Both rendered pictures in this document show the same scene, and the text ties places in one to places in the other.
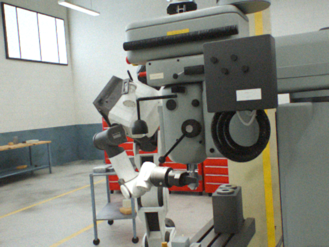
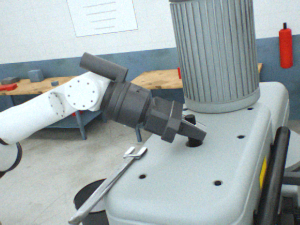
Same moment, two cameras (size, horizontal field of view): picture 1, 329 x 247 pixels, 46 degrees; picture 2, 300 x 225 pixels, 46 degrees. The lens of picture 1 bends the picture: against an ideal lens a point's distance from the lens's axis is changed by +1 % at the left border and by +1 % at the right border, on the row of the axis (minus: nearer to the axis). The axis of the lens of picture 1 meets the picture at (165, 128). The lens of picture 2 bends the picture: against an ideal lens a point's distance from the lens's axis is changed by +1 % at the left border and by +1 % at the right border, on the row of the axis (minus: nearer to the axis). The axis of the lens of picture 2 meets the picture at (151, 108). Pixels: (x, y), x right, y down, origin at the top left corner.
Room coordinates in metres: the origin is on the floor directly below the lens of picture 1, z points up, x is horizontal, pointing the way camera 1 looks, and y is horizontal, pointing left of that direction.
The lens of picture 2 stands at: (1.60, 0.57, 2.23)
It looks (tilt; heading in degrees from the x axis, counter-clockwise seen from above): 20 degrees down; 274
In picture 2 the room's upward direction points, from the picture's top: 11 degrees counter-clockwise
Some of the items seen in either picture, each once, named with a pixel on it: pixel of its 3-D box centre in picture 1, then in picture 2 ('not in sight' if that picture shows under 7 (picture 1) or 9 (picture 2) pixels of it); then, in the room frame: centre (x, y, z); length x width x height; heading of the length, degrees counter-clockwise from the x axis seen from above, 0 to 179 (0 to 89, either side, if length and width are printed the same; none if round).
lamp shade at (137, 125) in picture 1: (139, 126); not in sight; (1.66, 0.11, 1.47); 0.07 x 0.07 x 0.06
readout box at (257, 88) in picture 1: (239, 75); not in sight; (1.14, -0.23, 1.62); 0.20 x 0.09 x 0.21; 65
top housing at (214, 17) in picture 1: (186, 39); (201, 171); (1.57, -0.11, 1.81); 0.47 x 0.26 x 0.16; 65
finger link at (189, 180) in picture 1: (189, 180); not in sight; (1.55, -0.08, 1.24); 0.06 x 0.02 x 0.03; 58
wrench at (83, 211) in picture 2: not in sight; (111, 179); (1.74, 0.00, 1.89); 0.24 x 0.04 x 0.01; 65
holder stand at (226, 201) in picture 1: (227, 207); not in sight; (1.96, -0.29, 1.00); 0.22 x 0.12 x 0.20; 162
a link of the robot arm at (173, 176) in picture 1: (174, 178); not in sight; (1.62, -0.02, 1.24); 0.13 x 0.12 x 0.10; 148
